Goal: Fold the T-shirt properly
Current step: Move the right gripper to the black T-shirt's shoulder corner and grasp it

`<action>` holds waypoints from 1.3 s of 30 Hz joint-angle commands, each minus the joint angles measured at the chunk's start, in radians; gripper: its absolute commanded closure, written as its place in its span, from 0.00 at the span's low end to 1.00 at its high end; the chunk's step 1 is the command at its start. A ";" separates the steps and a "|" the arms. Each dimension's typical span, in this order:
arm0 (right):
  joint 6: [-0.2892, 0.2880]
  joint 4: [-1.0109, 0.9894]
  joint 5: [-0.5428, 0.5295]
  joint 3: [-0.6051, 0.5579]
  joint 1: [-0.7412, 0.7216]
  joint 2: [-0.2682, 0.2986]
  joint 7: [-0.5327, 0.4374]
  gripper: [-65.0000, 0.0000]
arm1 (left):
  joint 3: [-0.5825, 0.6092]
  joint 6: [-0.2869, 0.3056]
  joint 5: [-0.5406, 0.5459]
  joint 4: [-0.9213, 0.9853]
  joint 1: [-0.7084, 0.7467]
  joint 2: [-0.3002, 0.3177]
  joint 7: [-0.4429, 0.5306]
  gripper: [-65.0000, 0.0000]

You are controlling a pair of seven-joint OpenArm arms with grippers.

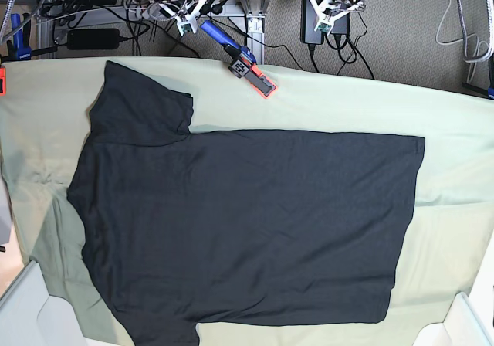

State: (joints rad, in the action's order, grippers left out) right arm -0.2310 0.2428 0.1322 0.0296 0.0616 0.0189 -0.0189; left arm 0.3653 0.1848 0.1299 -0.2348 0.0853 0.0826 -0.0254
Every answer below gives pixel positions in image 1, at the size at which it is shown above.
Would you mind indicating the white bin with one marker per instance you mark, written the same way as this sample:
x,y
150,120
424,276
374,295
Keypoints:
x,y
30,316
469,322

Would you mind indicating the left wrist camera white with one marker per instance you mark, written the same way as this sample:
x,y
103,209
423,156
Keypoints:
x,y
323,26

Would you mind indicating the orange clamp jaw left edge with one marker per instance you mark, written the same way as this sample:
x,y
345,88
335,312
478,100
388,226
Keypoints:
x,y
2,81

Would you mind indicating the blue clamp at left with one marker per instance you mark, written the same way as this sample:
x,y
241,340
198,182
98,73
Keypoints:
x,y
19,48

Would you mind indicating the black T-shirt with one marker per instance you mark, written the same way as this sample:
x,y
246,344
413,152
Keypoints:
x,y
258,227

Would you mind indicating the black power adapter left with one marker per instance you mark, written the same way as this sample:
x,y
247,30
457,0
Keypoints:
x,y
93,39

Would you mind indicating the white bin left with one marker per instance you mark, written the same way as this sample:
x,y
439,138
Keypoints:
x,y
30,316

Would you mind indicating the white bin right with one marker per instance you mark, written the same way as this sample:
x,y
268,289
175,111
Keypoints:
x,y
469,322

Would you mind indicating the aluminium frame post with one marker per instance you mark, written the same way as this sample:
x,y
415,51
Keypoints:
x,y
255,13

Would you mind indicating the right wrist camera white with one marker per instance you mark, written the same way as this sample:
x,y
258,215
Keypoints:
x,y
187,26

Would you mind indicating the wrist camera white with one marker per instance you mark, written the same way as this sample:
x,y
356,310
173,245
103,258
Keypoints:
x,y
323,26
187,26

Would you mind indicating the black power brick pair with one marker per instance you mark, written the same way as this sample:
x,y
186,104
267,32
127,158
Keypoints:
x,y
309,35

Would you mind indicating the light green table cloth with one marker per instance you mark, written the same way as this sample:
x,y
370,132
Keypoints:
x,y
448,247

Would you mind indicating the blue orange bar clamp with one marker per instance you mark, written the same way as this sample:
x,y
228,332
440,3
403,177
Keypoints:
x,y
243,64

